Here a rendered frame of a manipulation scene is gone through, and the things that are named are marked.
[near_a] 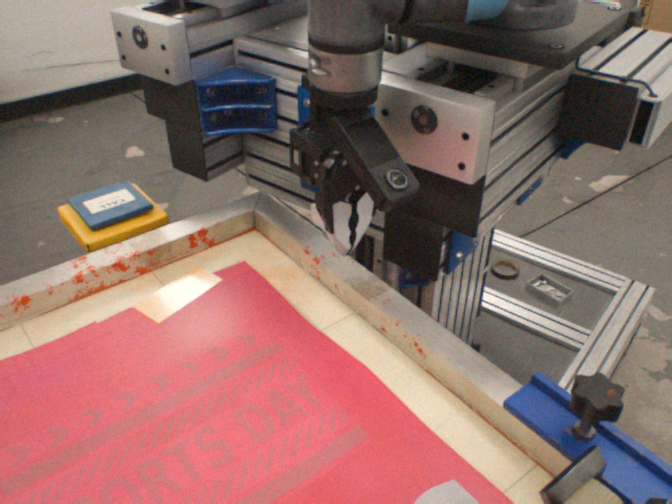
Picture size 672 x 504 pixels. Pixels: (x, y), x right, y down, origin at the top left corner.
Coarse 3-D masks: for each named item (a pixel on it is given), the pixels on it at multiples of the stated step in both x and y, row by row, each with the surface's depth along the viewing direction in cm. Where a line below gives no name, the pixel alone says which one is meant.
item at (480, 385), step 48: (144, 240) 82; (192, 240) 84; (288, 240) 83; (0, 288) 74; (48, 288) 74; (96, 288) 78; (336, 288) 78; (384, 288) 75; (384, 336) 73; (432, 336) 68; (480, 384) 63; (528, 432) 59
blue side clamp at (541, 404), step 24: (528, 384) 61; (552, 384) 60; (528, 408) 59; (552, 408) 59; (552, 432) 57; (600, 432) 57; (624, 432) 56; (576, 456) 55; (624, 456) 55; (648, 456) 54; (600, 480) 53; (624, 480) 53; (648, 480) 53
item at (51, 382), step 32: (32, 352) 70; (64, 352) 70; (96, 352) 70; (0, 384) 67; (32, 384) 67; (64, 384) 67; (96, 384) 67; (128, 384) 67; (0, 416) 63; (32, 416) 63; (64, 416) 63; (0, 448) 60
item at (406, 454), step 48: (240, 288) 80; (144, 336) 73; (192, 336) 73; (288, 336) 73; (336, 384) 67; (384, 384) 67; (384, 432) 62; (432, 432) 62; (336, 480) 58; (384, 480) 58; (432, 480) 58; (480, 480) 58
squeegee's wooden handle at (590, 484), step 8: (592, 480) 46; (584, 488) 46; (592, 488) 45; (600, 488) 45; (576, 496) 45; (584, 496) 45; (592, 496) 45; (600, 496) 45; (608, 496) 45; (616, 496) 45
